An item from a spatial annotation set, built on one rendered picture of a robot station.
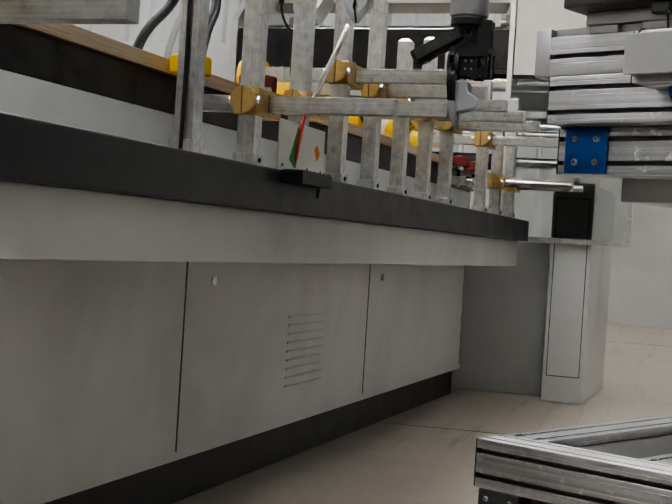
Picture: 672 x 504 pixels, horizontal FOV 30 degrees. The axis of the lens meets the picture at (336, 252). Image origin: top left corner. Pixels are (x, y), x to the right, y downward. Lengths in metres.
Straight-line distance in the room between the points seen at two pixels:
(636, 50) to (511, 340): 3.09
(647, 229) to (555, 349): 6.51
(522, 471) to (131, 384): 0.74
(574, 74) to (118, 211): 0.92
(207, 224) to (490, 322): 3.09
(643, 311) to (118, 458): 9.31
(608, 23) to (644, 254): 9.14
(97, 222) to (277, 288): 1.26
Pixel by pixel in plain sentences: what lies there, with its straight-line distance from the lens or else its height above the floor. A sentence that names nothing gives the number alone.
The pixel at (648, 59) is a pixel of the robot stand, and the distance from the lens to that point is 2.16.
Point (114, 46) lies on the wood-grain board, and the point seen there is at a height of 0.89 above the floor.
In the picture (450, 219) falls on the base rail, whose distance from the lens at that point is 3.69.
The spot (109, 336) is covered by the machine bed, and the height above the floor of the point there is 0.37.
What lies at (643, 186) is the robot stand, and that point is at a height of 0.71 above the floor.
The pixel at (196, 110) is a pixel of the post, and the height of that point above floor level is 0.77.
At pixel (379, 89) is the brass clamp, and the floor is 0.94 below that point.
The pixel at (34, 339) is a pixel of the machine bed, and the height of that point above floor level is 0.38.
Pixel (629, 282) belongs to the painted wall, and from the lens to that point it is 11.44.
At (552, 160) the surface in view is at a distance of 4.99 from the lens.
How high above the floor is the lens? 0.57
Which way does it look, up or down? level
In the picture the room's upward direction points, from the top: 4 degrees clockwise
